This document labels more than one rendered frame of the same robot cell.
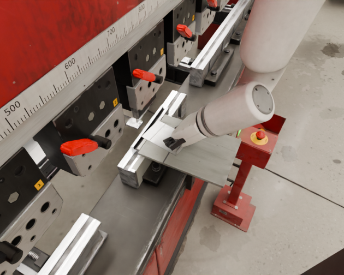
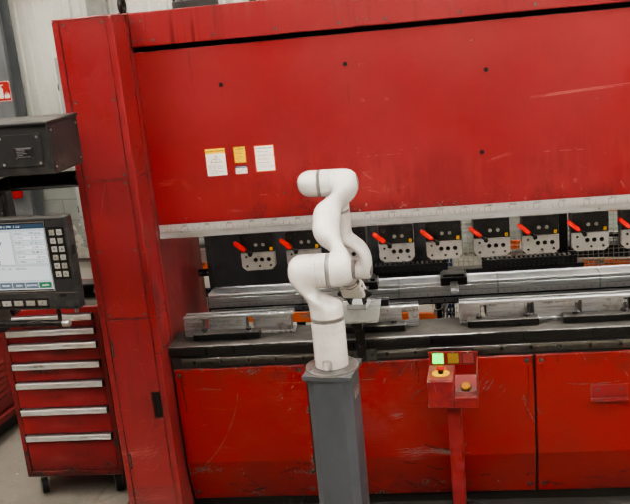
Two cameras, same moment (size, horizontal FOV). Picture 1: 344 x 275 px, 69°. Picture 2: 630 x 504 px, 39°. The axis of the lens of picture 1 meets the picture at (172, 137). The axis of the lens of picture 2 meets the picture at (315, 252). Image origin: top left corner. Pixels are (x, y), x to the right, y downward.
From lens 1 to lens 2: 3.58 m
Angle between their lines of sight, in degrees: 67
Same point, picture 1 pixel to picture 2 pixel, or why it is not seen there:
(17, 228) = (258, 255)
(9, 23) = (283, 200)
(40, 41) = (289, 207)
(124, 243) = (293, 336)
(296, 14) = not seen: hidden behind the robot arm
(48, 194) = (271, 255)
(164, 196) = not seen: hidden behind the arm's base
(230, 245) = not seen: outside the picture
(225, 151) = (362, 318)
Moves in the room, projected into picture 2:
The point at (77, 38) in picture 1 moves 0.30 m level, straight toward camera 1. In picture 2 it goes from (303, 212) to (246, 227)
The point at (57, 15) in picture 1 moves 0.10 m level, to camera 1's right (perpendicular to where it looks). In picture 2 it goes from (297, 203) to (305, 207)
